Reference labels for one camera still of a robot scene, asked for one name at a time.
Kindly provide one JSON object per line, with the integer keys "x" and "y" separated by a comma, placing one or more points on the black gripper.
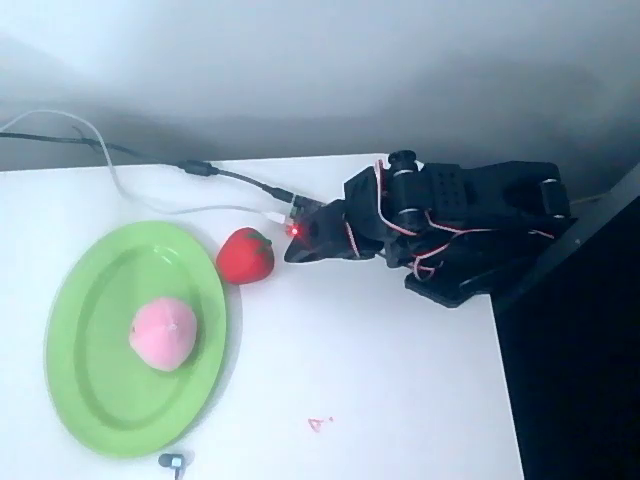
{"x": 324, "y": 239}

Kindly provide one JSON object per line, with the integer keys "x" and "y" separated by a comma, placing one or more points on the pink plush peach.
{"x": 162, "y": 335}

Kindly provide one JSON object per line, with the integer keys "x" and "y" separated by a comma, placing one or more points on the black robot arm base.
{"x": 450, "y": 292}

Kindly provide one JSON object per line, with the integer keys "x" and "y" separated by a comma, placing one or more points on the green oval plate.
{"x": 100, "y": 390}

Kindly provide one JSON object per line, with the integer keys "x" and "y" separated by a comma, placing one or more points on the small controller circuit board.
{"x": 300, "y": 207}

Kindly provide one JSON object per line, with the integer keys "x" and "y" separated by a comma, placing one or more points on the red strawberry toy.
{"x": 242, "y": 260}

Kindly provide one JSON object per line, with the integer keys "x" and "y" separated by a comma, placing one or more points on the pink thread piece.
{"x": 316, "y": 425}

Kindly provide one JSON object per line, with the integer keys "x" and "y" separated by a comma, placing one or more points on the black silver earphone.
{"x": 172, "y": 461}

